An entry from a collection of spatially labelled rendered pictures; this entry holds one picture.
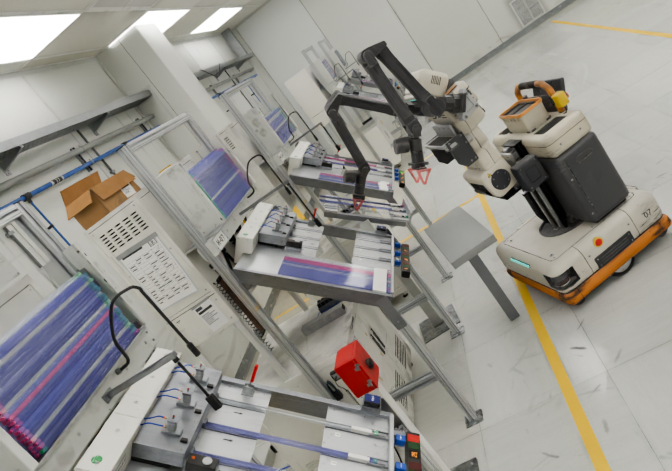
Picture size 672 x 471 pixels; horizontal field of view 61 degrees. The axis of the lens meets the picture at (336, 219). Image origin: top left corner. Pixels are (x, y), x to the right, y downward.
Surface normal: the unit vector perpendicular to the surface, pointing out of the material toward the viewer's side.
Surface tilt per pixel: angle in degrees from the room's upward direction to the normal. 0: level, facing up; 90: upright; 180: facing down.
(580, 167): 90
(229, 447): 47
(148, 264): 88
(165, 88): 90
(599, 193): 90
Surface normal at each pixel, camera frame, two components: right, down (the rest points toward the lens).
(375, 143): -0.10, 0.36
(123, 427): 0.18, -0.91
